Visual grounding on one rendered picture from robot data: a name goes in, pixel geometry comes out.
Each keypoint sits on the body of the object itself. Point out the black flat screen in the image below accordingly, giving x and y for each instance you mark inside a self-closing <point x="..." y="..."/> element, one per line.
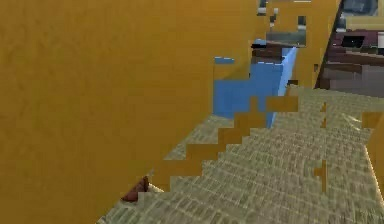
<point x="352" y="41"/>

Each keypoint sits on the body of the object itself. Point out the blue box-shaped furniture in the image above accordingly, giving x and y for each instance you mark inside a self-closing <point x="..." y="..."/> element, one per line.
<point x="253" y="86"/>

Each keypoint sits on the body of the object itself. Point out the dark brown table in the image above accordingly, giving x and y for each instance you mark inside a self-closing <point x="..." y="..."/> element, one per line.
<point x="353" y="68"/>

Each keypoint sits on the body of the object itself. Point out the reddish brown lump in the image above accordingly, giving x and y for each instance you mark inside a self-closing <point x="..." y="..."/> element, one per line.
<point x="136" y="193"/>

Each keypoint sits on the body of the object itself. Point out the dark brown block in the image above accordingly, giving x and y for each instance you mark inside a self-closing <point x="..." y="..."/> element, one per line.
<point x="268" y="52"/>

